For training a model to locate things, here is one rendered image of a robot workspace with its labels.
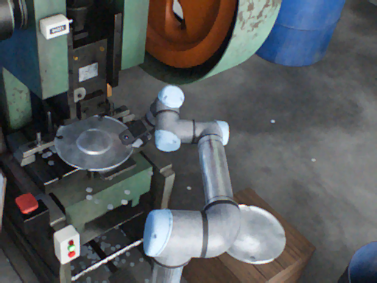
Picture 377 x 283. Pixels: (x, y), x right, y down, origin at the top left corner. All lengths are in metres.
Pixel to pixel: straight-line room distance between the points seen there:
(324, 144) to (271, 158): 0.37
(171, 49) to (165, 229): 0.83
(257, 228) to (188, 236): 1.02
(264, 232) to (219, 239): 0.98
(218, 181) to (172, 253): 0.25
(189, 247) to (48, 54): 0.69
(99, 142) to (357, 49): 2.77
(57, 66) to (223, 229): 0.70
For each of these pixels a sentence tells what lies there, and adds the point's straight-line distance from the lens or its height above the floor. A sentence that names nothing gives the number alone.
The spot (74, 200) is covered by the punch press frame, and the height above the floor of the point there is 0.65.
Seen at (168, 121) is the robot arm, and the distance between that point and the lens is 1.57.
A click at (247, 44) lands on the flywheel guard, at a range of 1.69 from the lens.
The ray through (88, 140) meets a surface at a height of 0.79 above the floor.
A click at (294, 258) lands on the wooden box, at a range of 2.25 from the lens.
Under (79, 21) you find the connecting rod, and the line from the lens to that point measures 1.67.
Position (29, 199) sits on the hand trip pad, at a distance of 1.76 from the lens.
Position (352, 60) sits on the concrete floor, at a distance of 4.16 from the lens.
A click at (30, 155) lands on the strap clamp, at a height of 0.74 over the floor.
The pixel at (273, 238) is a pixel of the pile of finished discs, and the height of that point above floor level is 0.36.
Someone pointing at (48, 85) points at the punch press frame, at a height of 1.11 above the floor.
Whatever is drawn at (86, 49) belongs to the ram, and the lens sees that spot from 1.70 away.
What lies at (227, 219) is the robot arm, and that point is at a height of 1.09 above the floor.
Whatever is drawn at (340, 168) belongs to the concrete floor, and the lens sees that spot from 3.22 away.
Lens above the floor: 2.10
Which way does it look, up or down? 46 degrees down
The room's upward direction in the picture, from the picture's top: 5 degrees clockwise
